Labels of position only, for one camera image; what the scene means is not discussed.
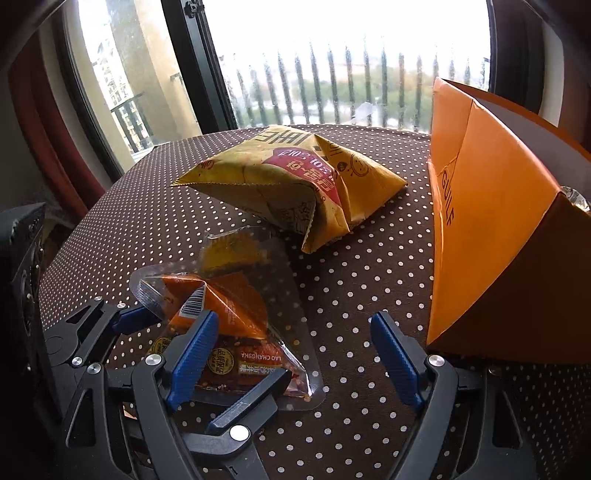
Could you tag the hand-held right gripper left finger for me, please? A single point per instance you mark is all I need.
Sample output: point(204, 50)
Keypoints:
point(194, 360)

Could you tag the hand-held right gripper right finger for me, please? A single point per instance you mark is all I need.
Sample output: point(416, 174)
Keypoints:
point(397, 360)

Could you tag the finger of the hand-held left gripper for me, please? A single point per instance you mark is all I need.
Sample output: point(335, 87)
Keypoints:
point(136, 319)

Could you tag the clear orange snack packet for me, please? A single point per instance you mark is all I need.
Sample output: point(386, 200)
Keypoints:
point(240, 314)

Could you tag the orange cardboard box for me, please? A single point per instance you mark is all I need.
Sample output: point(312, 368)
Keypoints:
point(485, 207)

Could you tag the large yellow snack bag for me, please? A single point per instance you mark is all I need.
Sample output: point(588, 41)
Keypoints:
point(277, 184)

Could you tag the brown polka dot tablecloth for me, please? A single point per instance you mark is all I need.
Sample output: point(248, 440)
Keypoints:
point(369, 258)

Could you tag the dark red curtain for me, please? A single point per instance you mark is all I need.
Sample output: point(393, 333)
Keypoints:
point(51, 138)

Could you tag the crinkled silver foil packet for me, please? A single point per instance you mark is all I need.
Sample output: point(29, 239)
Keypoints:
point(576, 196)

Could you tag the beige apartment building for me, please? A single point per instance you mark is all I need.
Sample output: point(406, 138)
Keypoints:
point(129, 60)

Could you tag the dark balcony railing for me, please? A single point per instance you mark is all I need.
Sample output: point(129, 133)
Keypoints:
point(317, 83)

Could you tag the black window frame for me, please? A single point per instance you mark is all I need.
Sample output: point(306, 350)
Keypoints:
point(198, 69)

